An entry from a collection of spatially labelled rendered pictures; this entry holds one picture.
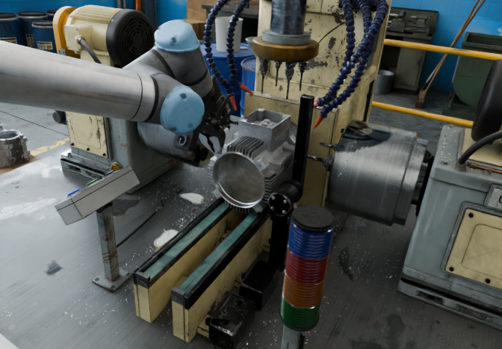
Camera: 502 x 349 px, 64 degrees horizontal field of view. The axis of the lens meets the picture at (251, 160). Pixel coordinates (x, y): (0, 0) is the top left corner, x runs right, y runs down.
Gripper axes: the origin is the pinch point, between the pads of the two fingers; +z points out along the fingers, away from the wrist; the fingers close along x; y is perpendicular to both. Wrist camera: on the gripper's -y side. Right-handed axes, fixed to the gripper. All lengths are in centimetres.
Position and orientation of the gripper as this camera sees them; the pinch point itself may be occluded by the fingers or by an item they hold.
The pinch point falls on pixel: (215, 152)
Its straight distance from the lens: 101.5
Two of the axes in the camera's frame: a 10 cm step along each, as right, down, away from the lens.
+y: 4.3, -7.7, 4.7
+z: 1.9, 5.8, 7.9
